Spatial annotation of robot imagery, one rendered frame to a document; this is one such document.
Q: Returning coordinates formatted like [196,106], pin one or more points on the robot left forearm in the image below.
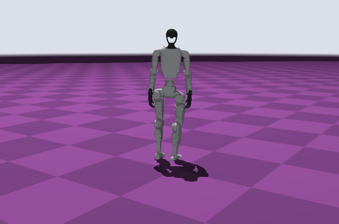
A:
[151,81]

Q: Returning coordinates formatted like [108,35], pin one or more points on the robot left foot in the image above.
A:
[159,156]

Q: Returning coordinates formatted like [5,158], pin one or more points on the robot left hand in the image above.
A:
[150,97]

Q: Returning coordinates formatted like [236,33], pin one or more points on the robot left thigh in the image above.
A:
[159,107]

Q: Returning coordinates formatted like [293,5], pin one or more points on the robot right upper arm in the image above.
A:
[186,61]

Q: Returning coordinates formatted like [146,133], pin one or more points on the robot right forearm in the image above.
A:
[188,83]

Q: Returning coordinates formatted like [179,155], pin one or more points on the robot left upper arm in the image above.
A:
[154,62]

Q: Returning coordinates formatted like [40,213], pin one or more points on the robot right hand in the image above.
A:
[189,99]

